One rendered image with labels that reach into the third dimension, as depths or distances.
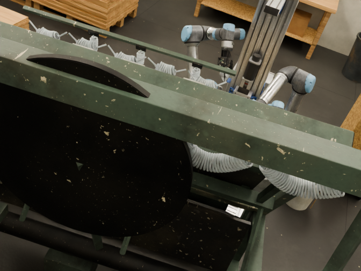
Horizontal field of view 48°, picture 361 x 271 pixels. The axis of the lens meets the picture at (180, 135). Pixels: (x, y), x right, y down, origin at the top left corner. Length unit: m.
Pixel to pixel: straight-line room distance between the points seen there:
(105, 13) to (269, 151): 4.89
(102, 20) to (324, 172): 4.99
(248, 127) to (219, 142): 0.09
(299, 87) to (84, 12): 3.92
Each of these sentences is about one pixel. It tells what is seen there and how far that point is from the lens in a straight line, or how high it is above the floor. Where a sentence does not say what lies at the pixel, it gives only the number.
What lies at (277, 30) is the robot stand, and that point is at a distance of 3.02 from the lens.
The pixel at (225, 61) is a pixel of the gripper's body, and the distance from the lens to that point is 2.64.
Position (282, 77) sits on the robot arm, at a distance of 2.80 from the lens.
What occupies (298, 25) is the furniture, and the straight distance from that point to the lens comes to 7.10.
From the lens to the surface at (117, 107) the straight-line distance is 1.24.
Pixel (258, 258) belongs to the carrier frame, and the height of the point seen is 0.79.
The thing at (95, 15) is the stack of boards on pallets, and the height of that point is 0.28.
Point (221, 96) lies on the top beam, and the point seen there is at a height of 1.95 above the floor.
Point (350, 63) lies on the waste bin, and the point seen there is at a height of 0.24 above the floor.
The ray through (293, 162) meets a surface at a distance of 1.25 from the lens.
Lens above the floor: 2.90
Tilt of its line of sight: 39 degrees down
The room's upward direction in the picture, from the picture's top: 16 degrees clockwise
